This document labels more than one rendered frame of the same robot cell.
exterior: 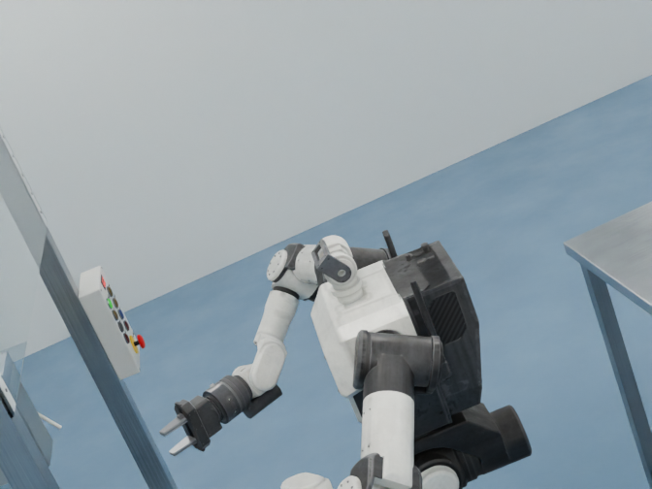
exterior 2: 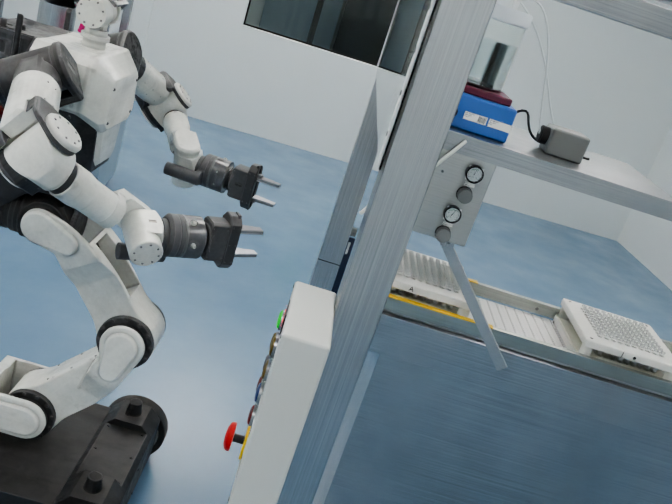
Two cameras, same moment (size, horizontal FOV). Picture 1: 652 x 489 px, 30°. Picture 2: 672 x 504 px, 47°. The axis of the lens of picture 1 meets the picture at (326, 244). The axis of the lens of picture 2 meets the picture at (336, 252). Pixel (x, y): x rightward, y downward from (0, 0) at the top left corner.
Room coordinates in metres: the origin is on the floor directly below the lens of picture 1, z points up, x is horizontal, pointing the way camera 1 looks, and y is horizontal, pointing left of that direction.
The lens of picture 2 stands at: (3.89, 0.57, 1.57)
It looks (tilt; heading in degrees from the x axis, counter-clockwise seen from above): 20 degrees down; 177
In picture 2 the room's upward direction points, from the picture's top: 18 degrees clockwise
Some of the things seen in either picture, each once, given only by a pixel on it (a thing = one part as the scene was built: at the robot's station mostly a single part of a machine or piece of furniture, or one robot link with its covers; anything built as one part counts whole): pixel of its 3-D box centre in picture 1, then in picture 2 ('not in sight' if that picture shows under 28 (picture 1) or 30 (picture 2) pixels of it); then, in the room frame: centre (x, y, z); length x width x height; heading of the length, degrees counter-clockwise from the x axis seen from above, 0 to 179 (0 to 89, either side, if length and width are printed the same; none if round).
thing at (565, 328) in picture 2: not in sight; (610, 351); (2.14, 1.39, 0.91); 0.24 x 0.24 x 0.02; 0
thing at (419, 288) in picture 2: not in sight; (420, 273); (2.14, 0.87, 0.95); 0.25 x 0.24 x 0.02; 1
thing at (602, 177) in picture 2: not in sight; (524, 150); (2.12, 1.00, 1.31); 0.62 x 0.38 x 0.04; 91
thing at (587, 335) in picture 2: not in sight; (619, 334); (2.14, 1.39, 0.95); 0.25 x 0.24 x 0.02; 0
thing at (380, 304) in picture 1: (401, 342); (57, 95); (2.15, -0.07, 1.10); 0.34 x 0.30 x 0.36; 0
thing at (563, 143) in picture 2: not in sight; (560, 142); (2.19, 1.05, 1.36); 0.10 x 0.07 x 0.06; 91
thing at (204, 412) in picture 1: (208, 411); (206, 238); (2.41, 0.38, 0.98); 0.12 x 0.10 x 0.13; 122
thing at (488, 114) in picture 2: not in sight; (463, 102); (2.18, 0.82, 1.38); 0.21 x 0.20 x 0.09; 1
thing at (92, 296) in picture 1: (110, 322); (283, 395); (3.00, 0.61, 1.03); 0.17 x 0.06 x 0.26; 1
